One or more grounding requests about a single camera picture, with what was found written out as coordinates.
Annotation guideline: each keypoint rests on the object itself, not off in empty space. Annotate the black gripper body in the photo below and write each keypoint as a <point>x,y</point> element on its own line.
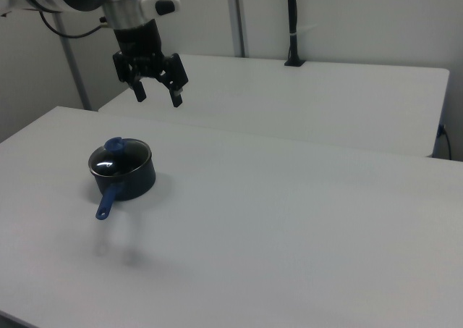
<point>139,45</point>

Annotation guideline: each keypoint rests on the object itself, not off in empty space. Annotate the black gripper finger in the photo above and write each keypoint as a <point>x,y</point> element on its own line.
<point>176,82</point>
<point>137,85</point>

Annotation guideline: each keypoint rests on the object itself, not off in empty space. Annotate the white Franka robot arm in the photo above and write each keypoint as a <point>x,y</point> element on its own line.
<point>119,2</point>

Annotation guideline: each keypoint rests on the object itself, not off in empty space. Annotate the glass lid with blue knob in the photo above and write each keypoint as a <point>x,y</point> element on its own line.
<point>117,156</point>

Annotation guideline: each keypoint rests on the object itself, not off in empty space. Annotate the grey slanted frame post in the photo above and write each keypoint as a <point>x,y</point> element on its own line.
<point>72,63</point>

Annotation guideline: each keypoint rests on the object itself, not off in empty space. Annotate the grey vertical wall post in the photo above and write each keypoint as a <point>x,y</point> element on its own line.
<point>237,16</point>

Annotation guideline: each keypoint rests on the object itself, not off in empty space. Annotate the black camera stand pole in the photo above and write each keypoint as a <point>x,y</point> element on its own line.
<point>293,20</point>

